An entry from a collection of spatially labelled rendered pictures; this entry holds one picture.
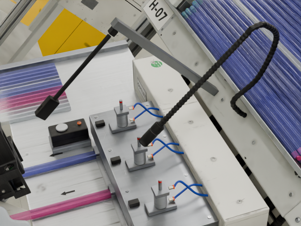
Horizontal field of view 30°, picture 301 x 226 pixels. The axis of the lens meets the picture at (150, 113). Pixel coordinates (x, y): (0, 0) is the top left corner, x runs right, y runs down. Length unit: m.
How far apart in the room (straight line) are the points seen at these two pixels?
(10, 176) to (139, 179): 0.30
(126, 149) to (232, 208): 0.24
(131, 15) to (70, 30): 1.99
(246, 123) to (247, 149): 0.05
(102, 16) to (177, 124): 1.27
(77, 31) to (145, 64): 3.08
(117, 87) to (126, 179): 0.36
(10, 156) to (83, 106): 0.51
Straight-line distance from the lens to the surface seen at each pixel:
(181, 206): 0.96
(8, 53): 2.58
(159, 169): 1.02
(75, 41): 4.34
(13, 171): 0.77
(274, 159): 0.98
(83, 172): 1.11
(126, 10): 2.31
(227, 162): 1.01
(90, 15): 2.27
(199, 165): 1.00
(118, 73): 1.35
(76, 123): 1.15
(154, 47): 1.01
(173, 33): 1.31
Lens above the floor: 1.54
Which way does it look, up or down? 16 degrees down
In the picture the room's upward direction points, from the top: 43 degrees clockwise
